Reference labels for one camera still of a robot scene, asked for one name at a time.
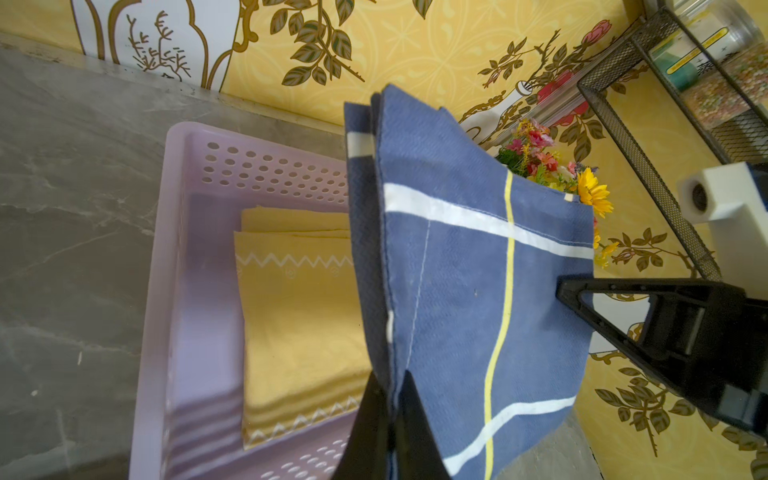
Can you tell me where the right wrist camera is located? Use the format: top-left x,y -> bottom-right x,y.
677,162 -> 767,300

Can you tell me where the purple plastic basket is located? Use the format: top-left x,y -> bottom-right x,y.
129,122 -> 360,479

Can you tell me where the flower pot white fence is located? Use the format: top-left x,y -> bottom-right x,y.
488,120 -> 618,268

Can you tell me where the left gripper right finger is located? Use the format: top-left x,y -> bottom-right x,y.
394,371 -> 451,480

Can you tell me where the navy striped pillowcase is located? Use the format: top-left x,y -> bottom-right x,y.
344,85 -> 593,479

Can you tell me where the black wire mesh shelf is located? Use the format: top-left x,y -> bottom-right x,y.
561,1 -> 767,280

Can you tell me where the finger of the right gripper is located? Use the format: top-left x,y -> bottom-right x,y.
556,276 -> 767,437

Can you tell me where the yellow pillowcase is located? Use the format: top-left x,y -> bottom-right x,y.
234,207 -> 371,450

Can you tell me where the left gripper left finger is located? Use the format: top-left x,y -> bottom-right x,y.
331,374 -> 390,480

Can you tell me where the jar with patterned lid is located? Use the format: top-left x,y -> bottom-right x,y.
649,1 -> 764,92

